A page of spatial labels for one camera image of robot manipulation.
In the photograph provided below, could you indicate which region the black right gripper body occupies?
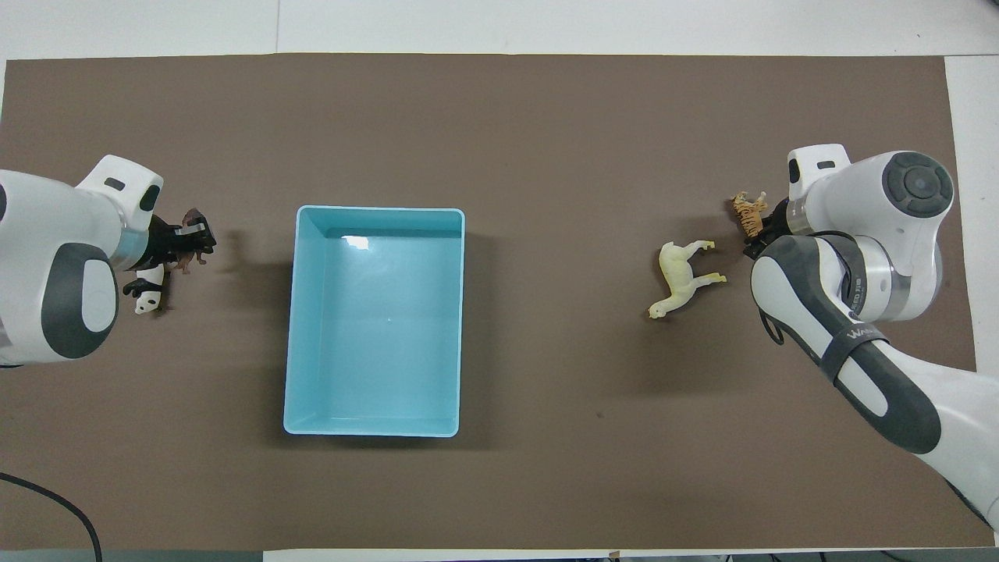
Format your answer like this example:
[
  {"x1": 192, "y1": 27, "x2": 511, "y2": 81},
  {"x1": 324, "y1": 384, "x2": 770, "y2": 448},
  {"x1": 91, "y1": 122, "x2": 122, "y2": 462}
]
[{"x1": 761, "y1": 199, "x2": 791, "y2": 247}]

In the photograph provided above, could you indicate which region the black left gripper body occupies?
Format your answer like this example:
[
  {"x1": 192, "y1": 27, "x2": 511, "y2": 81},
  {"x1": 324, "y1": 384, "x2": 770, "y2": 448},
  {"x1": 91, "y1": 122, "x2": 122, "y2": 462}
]
[{"x1": 123, "y1": 214, "x2": 190, "y2": 272}]

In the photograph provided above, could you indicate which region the brown lion toy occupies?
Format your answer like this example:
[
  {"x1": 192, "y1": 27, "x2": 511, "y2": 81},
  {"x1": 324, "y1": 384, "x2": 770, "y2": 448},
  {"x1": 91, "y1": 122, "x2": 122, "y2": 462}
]
[{"x1": 173, "y1": 207, "x2": 216, "y2": 275}]

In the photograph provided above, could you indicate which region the orange striped tiger toy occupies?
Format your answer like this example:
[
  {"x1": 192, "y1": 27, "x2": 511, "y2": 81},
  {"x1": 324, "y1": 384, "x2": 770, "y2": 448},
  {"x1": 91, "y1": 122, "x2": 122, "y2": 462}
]
[{"x1": 729, "y1": 190, "x2": 771, "y2": 240}]

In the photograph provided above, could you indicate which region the black and white panda toy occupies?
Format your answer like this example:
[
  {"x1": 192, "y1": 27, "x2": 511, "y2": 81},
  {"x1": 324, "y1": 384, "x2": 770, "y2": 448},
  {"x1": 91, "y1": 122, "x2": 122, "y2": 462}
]
[{"x1": 123, "y1": 264, "x2": 167, "y2": 316}]

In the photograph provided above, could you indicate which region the cream horse toy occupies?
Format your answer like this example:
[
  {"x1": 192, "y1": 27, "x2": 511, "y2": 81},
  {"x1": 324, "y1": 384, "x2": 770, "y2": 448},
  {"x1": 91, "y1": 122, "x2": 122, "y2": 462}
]
[{"x1": 647, "y1": 240, "x2": 727, "y2": 321}]

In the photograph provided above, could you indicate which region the light blue storage box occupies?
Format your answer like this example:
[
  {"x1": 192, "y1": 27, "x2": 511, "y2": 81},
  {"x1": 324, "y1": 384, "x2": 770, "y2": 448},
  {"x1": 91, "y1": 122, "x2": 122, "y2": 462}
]
[{"x1": 283, "y1": 205, "x2": 466, "y2": 438}]

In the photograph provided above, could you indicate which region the brown table mat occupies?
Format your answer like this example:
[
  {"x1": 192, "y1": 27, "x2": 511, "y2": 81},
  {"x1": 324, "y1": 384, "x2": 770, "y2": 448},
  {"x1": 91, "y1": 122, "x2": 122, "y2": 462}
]
[{"x1": 0, "y1": 52, "x2": 997, "y2": 552}]

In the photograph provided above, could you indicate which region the black loose table cable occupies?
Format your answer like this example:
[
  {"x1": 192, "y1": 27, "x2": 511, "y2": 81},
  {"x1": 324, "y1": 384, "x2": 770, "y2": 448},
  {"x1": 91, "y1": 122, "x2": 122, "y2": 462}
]
[{"x1": 0, "y1": 471, "x2": 105, "y2": 562}]

